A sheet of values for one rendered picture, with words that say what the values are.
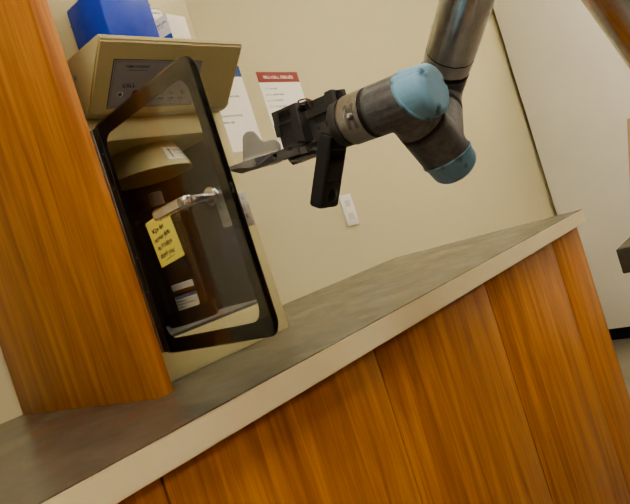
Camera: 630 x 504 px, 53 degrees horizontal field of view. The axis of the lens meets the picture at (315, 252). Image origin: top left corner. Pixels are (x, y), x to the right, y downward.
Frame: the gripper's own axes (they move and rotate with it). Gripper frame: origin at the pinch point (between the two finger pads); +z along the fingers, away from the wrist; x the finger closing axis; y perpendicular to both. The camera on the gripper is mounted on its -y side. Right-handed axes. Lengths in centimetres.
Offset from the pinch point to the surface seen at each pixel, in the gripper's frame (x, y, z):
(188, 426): 36.4, -30.0, -12.3
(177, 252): 18.8, -10.0, 3.8
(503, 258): -56, -31, -12
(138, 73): 9.6, 21.2, 12.8
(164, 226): 18.7, -5.6, 5.3
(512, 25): -293, 66, 57
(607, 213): -293, -52, 31
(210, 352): 7.3, -29.2, 17.8
